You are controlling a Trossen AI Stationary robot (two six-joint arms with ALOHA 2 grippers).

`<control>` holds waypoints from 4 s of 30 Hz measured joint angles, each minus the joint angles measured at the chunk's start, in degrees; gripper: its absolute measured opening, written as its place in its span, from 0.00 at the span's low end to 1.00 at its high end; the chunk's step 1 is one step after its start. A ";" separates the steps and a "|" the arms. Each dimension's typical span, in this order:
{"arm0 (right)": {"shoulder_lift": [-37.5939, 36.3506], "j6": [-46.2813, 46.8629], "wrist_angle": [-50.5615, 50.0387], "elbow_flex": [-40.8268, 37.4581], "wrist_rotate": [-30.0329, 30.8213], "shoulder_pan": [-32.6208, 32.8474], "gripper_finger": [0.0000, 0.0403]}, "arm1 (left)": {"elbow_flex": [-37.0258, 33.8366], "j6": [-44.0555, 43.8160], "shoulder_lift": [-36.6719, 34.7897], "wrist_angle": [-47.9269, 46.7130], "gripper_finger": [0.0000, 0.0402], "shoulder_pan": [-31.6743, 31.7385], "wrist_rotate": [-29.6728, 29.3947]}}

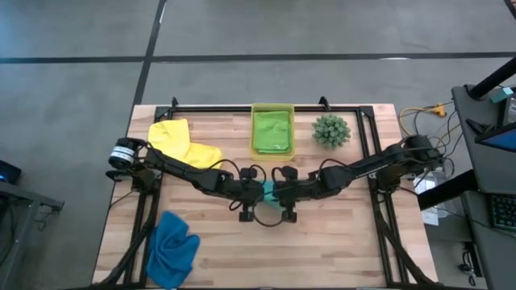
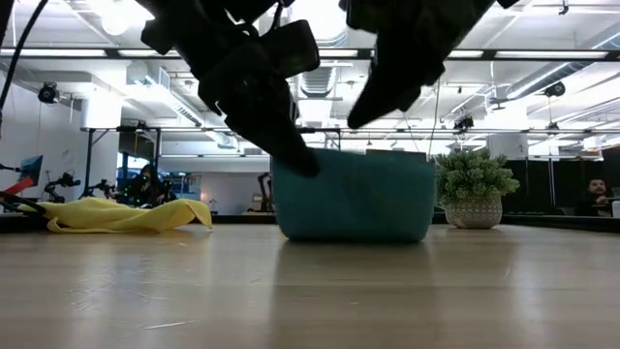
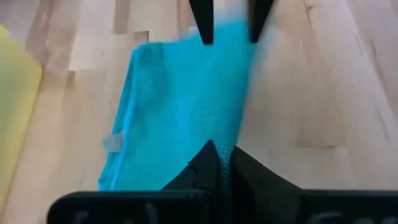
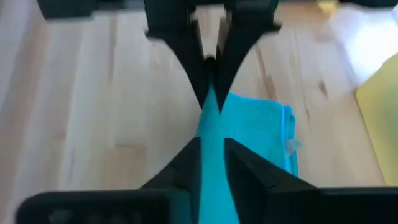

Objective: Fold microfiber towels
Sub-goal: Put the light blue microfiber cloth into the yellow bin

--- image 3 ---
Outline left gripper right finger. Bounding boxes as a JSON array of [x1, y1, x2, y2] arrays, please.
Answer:
[[229, 145, 398, 224]]

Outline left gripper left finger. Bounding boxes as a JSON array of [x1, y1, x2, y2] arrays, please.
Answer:
[[46, 139, 222, 224]]

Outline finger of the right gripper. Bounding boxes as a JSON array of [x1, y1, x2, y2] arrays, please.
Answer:
[[248, 0, 275, 44], [188, 0, 215, 46]]

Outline teal microfiber towel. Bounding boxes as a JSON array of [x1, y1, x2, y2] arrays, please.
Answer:
[[98, 18, 259, 224]]

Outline yellow translucent plastic bin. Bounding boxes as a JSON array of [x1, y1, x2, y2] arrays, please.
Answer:
[[0, 24, 43, 212]]

